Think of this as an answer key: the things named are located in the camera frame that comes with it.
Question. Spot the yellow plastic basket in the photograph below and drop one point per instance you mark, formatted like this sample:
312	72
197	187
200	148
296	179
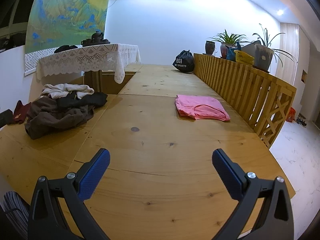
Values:
243	58

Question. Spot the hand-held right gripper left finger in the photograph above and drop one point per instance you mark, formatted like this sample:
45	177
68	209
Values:
96	172

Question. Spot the ceiling spotlight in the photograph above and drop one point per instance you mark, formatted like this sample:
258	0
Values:
280	12

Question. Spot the cream ribbed sweater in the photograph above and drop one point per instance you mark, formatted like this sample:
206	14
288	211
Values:
62	88

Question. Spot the green plant in grey pot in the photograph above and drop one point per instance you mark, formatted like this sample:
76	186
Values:
262	57

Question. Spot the dark red cloth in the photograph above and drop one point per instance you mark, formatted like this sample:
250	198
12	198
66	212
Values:
21	111

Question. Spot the white lace tablecloth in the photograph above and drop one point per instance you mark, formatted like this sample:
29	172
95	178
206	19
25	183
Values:
82	55

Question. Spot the landscape wall painting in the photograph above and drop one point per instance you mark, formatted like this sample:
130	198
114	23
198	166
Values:
62	17

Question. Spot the dark shoes pair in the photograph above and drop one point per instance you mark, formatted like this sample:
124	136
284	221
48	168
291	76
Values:
302	122

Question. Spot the person's striped trousers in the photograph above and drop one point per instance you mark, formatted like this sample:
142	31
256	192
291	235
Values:
15	202

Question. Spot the dark tea tray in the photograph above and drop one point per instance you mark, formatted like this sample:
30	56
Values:
95	43

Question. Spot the green plant in red pot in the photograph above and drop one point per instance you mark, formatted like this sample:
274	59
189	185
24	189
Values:
224	51

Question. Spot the wooden slatted railing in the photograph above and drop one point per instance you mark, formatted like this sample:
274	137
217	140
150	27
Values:
237	80

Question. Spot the orange bag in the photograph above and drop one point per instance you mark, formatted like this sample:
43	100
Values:
290	115

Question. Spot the blue pot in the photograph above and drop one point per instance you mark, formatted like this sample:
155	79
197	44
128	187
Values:
231	54

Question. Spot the black cloth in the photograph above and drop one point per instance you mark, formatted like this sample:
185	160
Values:
65	48

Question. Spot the dark teapot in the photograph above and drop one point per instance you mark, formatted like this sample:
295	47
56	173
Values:
96	36

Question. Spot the brown garment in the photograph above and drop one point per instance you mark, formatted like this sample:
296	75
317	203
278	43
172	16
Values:
50	120

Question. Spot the grey box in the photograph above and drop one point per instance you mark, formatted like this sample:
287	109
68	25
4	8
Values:
250	47

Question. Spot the dark ceramic vase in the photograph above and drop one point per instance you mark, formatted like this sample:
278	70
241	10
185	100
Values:
210	47

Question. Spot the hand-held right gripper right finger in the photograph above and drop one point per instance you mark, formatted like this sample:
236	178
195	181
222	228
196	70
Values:
226	172

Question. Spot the pink folded shirt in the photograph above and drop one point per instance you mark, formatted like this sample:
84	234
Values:
200	107

